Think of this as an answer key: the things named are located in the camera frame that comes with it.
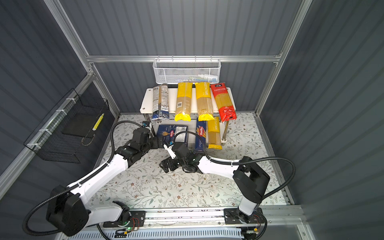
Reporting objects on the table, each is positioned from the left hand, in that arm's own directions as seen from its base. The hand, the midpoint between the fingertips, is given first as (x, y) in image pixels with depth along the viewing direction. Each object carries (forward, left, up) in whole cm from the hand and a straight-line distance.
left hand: (156, 137), depth 83 cm
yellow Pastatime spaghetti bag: (+5, -35, -10) cm, 37 cm away
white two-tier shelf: (+10, +3, +15) cm, 19 cm away
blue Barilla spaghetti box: (+10, -27, -7) cm, 30 cm away
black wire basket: (-2, +41, +9) cm, 42 cm away
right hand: (-12, -6, -7) cm, 15 cm away
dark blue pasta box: (+6, -5, -5) cm, 10 cm away
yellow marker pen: (+5, +29, +9) cm, 31 cm away
